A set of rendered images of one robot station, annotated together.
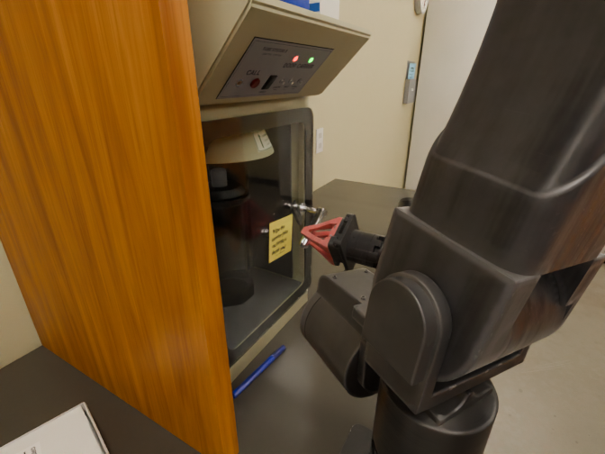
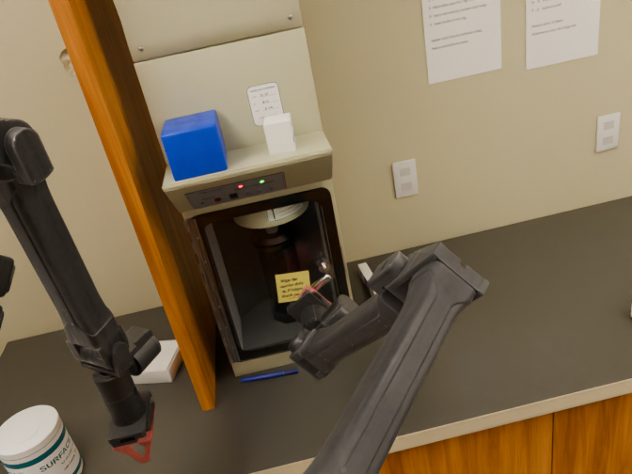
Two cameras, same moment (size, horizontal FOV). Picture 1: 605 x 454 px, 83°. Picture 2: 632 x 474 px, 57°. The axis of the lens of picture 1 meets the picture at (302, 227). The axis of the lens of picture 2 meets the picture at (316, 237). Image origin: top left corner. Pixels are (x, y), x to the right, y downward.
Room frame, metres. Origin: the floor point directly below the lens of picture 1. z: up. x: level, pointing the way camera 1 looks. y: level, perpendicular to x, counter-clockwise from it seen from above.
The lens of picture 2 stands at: (0.03, -0.94, 1.90)
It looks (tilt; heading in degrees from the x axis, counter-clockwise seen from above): 29 degrees down; 57
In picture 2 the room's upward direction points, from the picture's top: 12 degrees counter-clockwise
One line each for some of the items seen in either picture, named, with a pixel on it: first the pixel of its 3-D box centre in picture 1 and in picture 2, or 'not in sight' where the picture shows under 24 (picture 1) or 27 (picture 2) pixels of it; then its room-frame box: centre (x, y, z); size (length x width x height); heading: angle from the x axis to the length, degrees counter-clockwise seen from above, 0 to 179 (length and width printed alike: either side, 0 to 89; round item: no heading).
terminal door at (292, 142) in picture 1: (268, 231); (277, 280); (0.55, 0.06, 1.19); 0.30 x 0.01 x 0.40; 150
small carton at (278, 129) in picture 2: (316, 2); (279, 134); (0.59, -0.02, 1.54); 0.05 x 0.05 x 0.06; 53
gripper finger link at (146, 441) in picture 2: not in sight; (138, 438); (0.13, -0.08, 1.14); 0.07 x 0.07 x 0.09; 60
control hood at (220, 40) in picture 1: (290, 61); (251, 180); (0.52, 0.02, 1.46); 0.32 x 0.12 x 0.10; 150
